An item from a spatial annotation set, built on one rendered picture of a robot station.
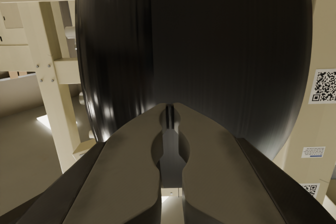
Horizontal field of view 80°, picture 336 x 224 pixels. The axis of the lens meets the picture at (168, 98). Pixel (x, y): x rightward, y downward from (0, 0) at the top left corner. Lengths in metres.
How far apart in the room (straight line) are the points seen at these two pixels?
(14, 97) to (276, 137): 7.83
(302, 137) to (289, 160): 0.07
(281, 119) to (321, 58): 0.26
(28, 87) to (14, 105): 0.69
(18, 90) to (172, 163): 7.72
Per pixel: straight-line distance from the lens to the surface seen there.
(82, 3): 0.27
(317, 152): 0.60
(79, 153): 1.07
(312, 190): 0.67
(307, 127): 0.55
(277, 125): 0.27
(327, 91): 0.53
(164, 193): 0.95
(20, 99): 8.00
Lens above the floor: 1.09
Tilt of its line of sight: 21 degrees up
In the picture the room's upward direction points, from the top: 178 degrees clockwise
